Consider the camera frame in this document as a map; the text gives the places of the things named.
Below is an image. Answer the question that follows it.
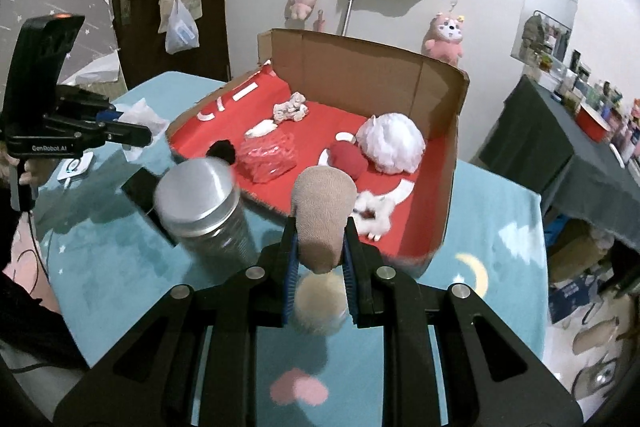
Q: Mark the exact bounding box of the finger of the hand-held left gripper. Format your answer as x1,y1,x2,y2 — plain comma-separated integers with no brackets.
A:
102,121,152,146
95,104,126,122

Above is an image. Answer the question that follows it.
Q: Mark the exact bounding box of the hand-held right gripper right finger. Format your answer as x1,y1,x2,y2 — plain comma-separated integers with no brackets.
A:
342,219,583,427

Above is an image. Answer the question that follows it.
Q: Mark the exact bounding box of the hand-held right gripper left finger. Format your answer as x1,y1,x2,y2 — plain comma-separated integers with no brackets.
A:
52,217,301,427

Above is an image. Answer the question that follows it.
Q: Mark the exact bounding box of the white tissue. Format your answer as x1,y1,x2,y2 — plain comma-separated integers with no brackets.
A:
112,98,171,150

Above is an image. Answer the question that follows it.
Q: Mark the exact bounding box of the tan plush pad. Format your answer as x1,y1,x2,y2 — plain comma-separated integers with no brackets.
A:
292,166,357,274

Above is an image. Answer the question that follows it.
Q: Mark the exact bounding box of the white fluffy scrunchie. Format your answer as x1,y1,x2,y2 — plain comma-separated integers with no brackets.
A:
354,191,396,242

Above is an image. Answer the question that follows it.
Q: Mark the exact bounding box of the red plush ball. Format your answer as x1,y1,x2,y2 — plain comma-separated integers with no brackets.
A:
327,143,373,180

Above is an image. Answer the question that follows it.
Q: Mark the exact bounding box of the red mesh bath pouf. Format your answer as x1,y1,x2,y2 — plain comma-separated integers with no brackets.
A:
236,131,297,184

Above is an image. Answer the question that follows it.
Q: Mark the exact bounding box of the white mesh bath pouf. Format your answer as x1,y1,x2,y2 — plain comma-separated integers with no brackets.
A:
356,112,426,175

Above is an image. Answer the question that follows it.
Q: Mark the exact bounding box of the cream knit scrunchie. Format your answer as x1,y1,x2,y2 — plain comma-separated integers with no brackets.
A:
272,93,309,124

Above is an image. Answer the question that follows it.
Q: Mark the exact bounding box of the cardboard box red inside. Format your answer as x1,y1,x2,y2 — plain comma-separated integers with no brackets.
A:
165,28,471,280

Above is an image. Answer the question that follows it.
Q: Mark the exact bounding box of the person's left hand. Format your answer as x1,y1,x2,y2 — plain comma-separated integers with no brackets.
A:
0,147,48,202

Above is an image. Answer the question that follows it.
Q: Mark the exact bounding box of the black phone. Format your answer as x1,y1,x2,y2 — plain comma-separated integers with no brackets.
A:
122,168,166,215

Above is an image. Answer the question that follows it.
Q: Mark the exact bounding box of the white printed pad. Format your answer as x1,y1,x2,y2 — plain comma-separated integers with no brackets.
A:
56,154,92,182

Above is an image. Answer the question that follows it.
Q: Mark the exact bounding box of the large glass jar metal lid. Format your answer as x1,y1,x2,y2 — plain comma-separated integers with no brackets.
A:
154,158,253,265

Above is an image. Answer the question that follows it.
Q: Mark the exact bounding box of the clear plastic bag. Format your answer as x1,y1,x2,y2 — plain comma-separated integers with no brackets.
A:
165,0,200,55

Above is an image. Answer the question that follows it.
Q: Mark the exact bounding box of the person's dark clothing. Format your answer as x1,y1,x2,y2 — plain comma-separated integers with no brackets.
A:
0,272,96,408

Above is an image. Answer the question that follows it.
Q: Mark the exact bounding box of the table with dark grey cloth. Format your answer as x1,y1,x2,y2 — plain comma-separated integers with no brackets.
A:
477,74,640,253

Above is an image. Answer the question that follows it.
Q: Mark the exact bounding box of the blue carton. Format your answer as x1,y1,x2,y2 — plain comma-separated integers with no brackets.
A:
547,274,601,325

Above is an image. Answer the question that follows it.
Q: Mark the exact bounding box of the pink and white plush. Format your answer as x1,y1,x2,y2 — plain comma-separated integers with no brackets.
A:
422,9,466,65

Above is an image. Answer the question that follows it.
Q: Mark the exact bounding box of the floor fan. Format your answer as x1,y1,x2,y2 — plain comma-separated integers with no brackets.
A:
570,314,640,408

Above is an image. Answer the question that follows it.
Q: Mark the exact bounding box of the red pot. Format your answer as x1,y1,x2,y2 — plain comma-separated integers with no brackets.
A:
575,103,613,142

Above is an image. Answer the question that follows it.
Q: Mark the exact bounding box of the cluttered side table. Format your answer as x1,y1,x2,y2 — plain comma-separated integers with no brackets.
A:
520,12,640,168

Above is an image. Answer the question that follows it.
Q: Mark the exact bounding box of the door handle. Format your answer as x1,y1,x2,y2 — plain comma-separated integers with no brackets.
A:
119,0,143,26

